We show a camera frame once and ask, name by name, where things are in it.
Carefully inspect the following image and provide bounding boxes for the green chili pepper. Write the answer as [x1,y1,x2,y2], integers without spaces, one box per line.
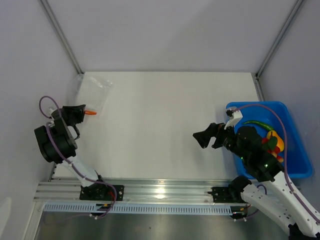
[242,120,274,132]

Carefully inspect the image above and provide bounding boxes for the right aluminium frame post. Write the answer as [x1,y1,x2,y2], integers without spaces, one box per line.
[255,0,306,81]

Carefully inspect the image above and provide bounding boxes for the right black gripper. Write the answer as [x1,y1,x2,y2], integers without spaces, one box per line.
[192,119,248,161]

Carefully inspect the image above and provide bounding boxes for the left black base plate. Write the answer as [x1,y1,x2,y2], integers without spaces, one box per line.
[79,183,115,201]

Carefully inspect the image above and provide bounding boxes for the aluminium mounting rail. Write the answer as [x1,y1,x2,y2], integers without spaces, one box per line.
[33,177,229,205]

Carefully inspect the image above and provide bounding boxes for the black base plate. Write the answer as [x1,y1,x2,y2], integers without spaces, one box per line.
[79,183,115,201]
[207,186,245,204]

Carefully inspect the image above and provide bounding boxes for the yellow bell pepper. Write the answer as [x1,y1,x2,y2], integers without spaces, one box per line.
[266,130,285,152]

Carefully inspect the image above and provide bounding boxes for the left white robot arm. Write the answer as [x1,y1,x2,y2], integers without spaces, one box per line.
[34,104,117,201]

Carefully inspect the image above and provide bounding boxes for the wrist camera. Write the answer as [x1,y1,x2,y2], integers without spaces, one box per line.
[48,107,56,126]
[224,106,243,130]

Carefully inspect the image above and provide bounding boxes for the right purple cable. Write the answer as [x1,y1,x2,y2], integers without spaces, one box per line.
[231,103,320,225]

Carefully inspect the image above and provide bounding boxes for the white slotted cable duct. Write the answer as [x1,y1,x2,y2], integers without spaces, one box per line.
[43,202,233,216]

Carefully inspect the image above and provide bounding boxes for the purple cable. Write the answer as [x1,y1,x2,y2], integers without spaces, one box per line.
[231,103,320,225]
[39,95,116,221]

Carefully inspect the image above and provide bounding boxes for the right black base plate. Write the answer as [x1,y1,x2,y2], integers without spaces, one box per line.
[207,186,245,204]

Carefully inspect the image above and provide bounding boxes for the blue plastic bin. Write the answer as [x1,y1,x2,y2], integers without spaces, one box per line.
[234,101,313,180]

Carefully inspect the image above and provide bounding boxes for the clear orange zip top bag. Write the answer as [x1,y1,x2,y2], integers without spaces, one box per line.
[66,73,114,116]

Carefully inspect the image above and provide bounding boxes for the aluminium frame post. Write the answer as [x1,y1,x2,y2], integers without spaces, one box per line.
[38,0,84,74]
[255,0,306,81]

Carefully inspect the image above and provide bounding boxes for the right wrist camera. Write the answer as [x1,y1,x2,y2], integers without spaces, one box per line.
[224,106,243,130]

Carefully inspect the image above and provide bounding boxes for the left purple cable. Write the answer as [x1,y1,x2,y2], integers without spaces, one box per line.
[39,95,116,221]

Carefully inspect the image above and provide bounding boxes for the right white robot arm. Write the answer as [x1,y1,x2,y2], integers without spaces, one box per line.
[192,123,320,240]

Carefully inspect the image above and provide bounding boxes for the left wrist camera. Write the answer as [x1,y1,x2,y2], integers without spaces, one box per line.
[48,107,56,126]

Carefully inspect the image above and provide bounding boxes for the red cherry tomato bunch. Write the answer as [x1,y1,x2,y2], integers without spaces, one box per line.
[261,137,284,163]

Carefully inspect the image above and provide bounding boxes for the left aluminium frame post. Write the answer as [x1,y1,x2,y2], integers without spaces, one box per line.
[38,0,84,74]

